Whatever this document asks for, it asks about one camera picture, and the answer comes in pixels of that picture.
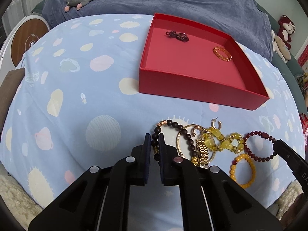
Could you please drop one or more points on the brown leather pouch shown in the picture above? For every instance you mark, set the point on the brown leather pouch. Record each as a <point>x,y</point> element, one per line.
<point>8,90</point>

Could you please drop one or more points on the gold metal wristwatch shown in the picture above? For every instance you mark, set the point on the gold metal wristwatch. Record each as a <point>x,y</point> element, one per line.
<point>202,158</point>

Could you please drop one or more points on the purple garnet bead strand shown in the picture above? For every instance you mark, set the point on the purple garnet bead strand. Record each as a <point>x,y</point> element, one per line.
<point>178,35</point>

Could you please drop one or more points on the cream fluffy rug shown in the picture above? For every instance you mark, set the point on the cream fluffy rug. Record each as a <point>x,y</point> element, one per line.
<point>21,205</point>

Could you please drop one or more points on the white round wooden device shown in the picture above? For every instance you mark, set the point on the white round wooden device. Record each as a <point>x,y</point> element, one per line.
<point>24,35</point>

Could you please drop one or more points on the red monkey plush toy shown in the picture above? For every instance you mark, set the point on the red monkey plush toy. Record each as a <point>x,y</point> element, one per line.
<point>287,28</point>

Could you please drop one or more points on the light blue planet bedsheet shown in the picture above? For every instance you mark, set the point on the light blue planet bedsheet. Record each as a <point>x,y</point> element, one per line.
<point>74,133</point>

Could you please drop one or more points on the white sheer curtain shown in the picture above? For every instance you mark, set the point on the white sheer curtain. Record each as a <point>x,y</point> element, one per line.
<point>16,10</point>

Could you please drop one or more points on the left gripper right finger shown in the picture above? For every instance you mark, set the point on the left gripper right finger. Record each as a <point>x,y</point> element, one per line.
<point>164,160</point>

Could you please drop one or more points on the dark blue plush blanket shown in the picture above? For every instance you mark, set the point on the dark blue plush blanket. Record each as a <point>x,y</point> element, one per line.
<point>239,18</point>

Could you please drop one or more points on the red shallow cardboard box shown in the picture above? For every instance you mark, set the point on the red shallow cardboard box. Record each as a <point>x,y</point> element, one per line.
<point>211,67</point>

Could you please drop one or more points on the person's right hand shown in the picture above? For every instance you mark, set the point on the person's right hand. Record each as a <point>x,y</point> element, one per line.
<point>293,210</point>

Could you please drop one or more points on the small silver hoop earring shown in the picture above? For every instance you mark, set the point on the small silver hoop earring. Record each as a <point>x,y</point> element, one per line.
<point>215,124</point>

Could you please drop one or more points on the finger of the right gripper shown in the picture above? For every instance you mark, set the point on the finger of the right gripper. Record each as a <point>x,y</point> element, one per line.
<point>286,153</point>

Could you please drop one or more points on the beige cookie plush pillow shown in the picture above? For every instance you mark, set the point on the beige cookie plush pillow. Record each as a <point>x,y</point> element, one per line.
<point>280,48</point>

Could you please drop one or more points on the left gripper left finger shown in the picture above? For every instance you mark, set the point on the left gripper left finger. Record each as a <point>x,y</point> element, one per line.
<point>146,148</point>

